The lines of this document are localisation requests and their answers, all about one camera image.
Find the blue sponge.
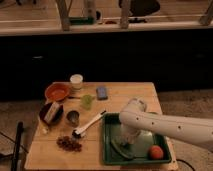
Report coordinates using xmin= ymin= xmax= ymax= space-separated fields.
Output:
xmin=96 ymin=86 xmax=108 ymax=100

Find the green plastic tray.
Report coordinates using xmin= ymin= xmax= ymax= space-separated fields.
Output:
xmin=101 ymin=113 xmax=171 ymax=165

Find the black floor cable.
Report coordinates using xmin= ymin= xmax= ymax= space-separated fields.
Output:
xmin=175 ymin=158 xmax=198 ymax=171

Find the grey towel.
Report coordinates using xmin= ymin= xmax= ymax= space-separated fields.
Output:
xmin=115 ymin=135 xmax=139 ymax=147

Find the white cup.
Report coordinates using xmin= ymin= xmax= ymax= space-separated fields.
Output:
xmin=70 ymin=74 xmax=83 ymax=89

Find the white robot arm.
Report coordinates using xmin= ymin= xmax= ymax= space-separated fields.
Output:
xmin=119 ymin=98 xmax=213 ymax=152

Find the black pole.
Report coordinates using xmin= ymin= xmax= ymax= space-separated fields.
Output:
xmin=11 ymin=122 xmax=23 ymax=171

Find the garlic bulb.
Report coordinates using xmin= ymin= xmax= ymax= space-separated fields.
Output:
xmin=40 ymin=125 xmax=49 ymax=135

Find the white handled brush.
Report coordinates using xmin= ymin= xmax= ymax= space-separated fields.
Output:
xmin=72 ymin=111 xmax=106 ymax=139

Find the white box in bowl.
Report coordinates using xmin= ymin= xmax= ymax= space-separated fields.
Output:
xmin=44 ymin=102 xmax=60 ymax=123

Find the wooden table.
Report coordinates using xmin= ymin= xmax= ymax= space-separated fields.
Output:
xmin=24 ymin=82 xmax=178 ymax=171

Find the orange bowl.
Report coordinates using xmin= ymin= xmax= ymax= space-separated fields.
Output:
xmin=45 ymin=83 xmax=70 ymax=101

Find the black bowl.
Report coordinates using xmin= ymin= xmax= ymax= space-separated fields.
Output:
xmin=39 ymin=102 xmax=63 ymax=125

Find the small metal cup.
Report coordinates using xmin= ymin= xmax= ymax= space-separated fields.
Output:
xmin=66 ymin=110 xmax=79 ymax=127

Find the pile of brown nuts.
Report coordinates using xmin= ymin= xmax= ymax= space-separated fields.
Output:
xmin=56 ymin=136 xmax=82 ymax=152

